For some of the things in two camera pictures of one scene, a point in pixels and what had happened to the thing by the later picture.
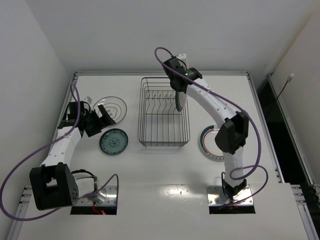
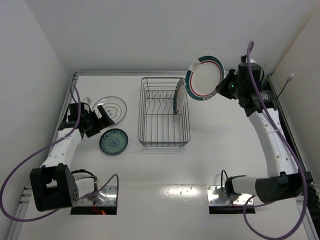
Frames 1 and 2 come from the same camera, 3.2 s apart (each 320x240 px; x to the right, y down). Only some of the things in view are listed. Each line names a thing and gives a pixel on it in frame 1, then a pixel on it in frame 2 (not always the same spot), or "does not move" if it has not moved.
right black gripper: x=178 y=86 → x=226 y=85
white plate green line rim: x=116 y=108 does not move
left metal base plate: x=106 y=196 does not move
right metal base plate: x=216 y=196 does not move
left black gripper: x=94 y=123 does not move
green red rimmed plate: x=208 y=143 → x=205 y=75
